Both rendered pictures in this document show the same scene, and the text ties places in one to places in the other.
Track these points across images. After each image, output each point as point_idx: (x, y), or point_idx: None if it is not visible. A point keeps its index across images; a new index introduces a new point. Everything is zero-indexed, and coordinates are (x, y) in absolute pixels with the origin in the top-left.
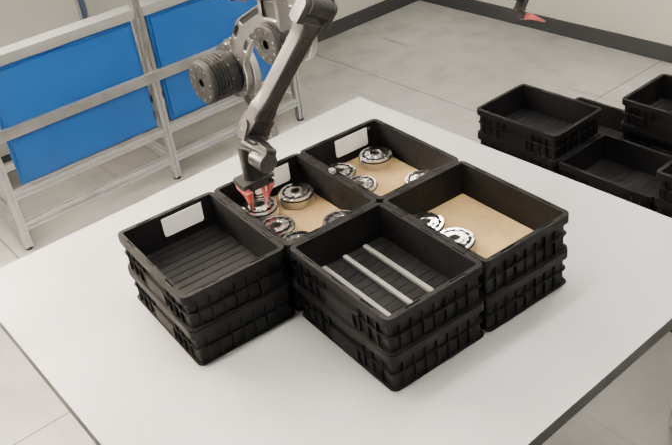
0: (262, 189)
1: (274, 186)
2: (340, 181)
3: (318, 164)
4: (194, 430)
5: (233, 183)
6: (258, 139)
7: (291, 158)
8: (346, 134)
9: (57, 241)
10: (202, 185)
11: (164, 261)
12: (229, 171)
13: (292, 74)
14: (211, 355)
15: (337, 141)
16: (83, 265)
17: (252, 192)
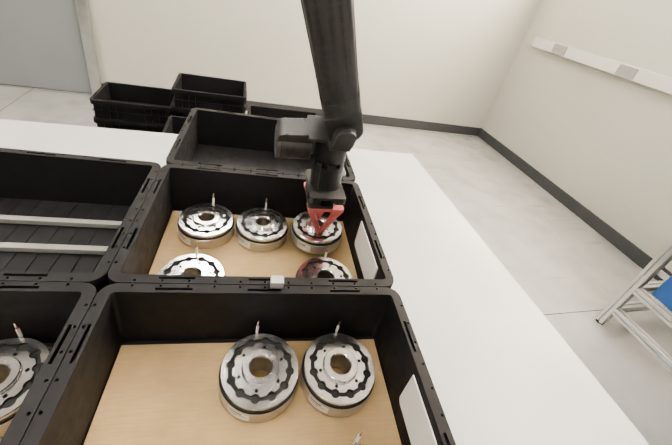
0: (327, 218)
1: (361, 266)
2: (235, 276)
3: (326, 286)
4: (145, 156)
5: (356, 197)
6: (324, 130)
7: (382, 272)
8: (430, 415)
9: (441, 190)
10: (505, 301)
11: (308, 167)
12: (538, 343)
13: (301, 5)
14: None
15: (414, 384)
16: (394, 188)
17: (304, 186)
